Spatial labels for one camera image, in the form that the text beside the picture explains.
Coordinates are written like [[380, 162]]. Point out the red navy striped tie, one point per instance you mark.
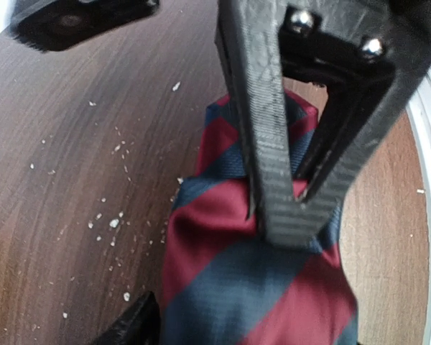
[[222, 285]]

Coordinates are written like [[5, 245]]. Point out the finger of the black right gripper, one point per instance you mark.
[[249, 49], [371, 56]]

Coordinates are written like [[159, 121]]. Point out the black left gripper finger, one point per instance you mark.
[[139, 324]]

